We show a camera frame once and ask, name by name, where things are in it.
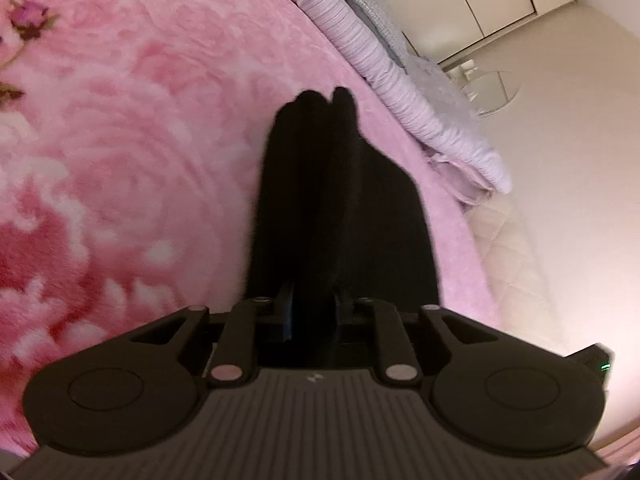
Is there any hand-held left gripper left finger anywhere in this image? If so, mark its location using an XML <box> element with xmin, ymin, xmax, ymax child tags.
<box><xmin>129</xmin><ymin>282</ymin><xmax>296</xmax><ymax>389</ymax></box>

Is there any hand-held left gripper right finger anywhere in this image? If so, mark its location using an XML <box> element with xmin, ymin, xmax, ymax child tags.
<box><xmin>332</xmin><ymin>293</ymin><xmax>498</xmax><ymax>387</ymax></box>

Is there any black garment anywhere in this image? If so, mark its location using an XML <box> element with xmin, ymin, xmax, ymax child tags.
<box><xmin>244</xmin><ymin>86</ymin><xmax>442</xmax><ymax>367</ymax></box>

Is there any beige quilted mattress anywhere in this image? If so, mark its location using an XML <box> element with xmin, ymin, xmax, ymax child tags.
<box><xmin>464</xmin><ymin>194</ymin><xmax>572</xmax><ymax>357</ymax></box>

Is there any pink rose print blanket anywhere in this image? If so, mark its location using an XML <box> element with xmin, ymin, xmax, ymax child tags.
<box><xmin>0</xmin><ymin>0</ymin><xmax>505</xmax><ymax>461</ymax></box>

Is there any round glass table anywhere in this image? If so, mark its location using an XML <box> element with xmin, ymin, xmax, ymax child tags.
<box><xmin>450</xmin><ymin>57</ymin><xmax>522</xmax><ymax>117</ymax></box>

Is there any lilac striped bed sheet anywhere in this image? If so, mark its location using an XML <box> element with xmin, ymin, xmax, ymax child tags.
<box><xmin>244</xmin><ymin>0</ymin><xmax>514</xmax><ymax>207</ymax></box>

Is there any grey pillow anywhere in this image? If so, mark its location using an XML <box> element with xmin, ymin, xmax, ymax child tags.
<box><xmin>315</xmin><ymin>0</ymin><xmax>482</xmax><ymax>128</ymax></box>

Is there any cream wardrobe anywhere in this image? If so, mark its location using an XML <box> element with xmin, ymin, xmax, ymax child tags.
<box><xmin>345</xmin><ymin>0</ymin><xmax>582</xmax><ymax>70</ymax></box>

